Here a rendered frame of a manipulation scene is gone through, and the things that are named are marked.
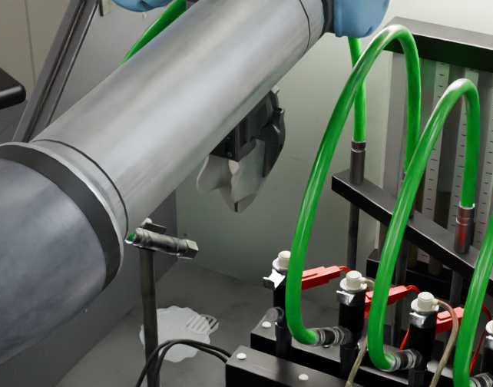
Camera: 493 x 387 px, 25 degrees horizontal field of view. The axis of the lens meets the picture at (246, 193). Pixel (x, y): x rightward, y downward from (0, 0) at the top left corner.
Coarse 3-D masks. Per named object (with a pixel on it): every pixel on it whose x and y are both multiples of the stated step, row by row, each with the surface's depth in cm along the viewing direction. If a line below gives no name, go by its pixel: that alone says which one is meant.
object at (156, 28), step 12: (180, 0) 108; (168, 12) 107; (180, 12) 108; (156, 24) 107; (168, 24) 107; (144, 36) 107; (132, 48) 107; (360, 48) 126; (360, 96) 130; (360, 108) 131; (360, 120) 132; (360, 132) 133; (360, 144) 133
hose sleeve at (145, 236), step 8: (136, 232) 116; (144, 232) 117; (152, 232) 119; (136, 240) 116; (144, 240) 117; (152, 240) 118; (160, 240) 119; (168, 240) 120; (176, 240) 121; (152, 248) 119; (160, 248) 119; (168, 248) 120; (176, 248) 121; (184, 248) 122
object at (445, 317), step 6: (444, 312) 118; (456, 312) 118; (462, 312) 118; (438, 318) 117; (444, 318) 117; (450, 318) 118; (438, 324) 117; (444, 324) 117; (450, 324) 118; (438, 330) 117; (444, 330) 118
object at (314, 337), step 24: (408, 48) 115; (360, 72) 103; (408, 72) 119; (408, 96) 122; (336, 120) 101; (408, 120) 124; (408, 144) 125; (312, 168) 100; (312, 192) 100; (312, 216) 100; (288, 288) 102; (288, 312) 103; (312, 336) 108; (336, 336) 115
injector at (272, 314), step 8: (280, 272) 121; (280, 288) 122; (280, 296) 123; (280, 304) 123; (272, 312) 122; (280, 312) 123; (272, 320) 122; (280, 320) 123; (280, 328) 126; (288, 328) 126; (280, 336) 126; (288, 336) 126; (280, 344) 127; (288, 344) 127; (280, 352) 128; (288, 352) 128; (288, 360) 128
